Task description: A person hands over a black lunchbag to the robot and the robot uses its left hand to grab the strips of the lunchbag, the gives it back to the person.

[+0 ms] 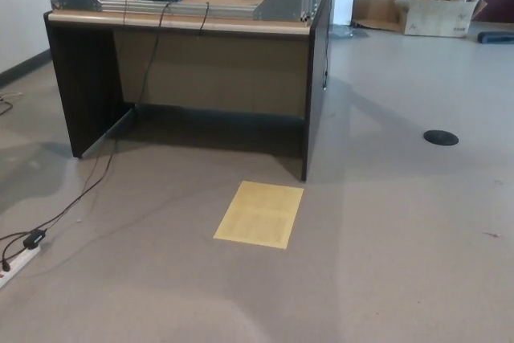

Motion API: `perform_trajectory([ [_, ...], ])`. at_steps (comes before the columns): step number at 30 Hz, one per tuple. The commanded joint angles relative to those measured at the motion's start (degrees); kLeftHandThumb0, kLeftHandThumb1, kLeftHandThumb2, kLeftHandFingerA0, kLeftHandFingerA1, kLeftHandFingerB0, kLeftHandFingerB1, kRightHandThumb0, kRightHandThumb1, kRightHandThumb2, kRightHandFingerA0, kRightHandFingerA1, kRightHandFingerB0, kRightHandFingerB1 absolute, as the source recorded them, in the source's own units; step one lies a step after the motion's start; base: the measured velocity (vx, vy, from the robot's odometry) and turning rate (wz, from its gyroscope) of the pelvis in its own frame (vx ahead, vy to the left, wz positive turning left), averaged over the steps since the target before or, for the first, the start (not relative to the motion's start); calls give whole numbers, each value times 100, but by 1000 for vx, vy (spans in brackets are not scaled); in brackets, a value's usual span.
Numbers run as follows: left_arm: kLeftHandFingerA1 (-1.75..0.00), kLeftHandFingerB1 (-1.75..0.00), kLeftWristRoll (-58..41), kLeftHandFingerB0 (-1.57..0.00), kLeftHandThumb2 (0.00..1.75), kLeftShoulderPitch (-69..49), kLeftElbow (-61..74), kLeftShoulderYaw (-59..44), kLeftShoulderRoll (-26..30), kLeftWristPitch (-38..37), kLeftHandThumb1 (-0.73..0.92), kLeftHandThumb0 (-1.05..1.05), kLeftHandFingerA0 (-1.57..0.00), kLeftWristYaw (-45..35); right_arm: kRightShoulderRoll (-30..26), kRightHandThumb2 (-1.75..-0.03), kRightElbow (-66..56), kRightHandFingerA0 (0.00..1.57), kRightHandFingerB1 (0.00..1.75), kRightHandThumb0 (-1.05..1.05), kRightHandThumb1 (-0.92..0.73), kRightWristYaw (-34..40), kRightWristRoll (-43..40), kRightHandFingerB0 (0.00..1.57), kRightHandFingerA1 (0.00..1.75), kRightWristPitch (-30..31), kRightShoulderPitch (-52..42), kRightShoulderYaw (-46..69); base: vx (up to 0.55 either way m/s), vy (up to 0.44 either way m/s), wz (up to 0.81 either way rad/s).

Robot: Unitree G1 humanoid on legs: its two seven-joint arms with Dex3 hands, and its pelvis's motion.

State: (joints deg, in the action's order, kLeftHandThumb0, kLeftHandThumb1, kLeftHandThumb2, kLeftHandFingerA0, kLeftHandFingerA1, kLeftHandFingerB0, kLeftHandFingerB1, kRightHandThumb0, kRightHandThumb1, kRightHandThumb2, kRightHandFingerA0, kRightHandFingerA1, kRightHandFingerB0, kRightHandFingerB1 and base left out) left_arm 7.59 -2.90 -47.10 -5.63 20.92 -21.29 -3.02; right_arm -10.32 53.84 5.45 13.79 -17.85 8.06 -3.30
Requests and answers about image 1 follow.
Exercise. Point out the yellow paper sheet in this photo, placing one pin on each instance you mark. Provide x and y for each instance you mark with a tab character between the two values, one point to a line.
259	214

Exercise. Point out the dark brown desk beige top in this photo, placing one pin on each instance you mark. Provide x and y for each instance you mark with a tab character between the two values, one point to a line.
221	78

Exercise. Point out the clear plastic bag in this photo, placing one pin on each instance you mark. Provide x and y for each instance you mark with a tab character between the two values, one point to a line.
347	31

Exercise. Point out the black round floor cover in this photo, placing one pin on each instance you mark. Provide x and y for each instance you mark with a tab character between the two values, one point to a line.
441	137

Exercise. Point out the flat cardboard sheet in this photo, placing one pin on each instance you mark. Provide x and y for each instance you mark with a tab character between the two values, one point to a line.
377	9

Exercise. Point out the open cardboard box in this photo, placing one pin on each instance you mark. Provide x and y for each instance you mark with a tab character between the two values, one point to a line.
437	19

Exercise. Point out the black power adapter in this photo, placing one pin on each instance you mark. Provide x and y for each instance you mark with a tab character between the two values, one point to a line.
34	238

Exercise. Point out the white power strip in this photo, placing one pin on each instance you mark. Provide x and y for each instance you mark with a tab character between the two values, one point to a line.
18	262

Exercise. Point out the blue flat object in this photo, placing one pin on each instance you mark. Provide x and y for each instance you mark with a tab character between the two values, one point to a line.
496	37

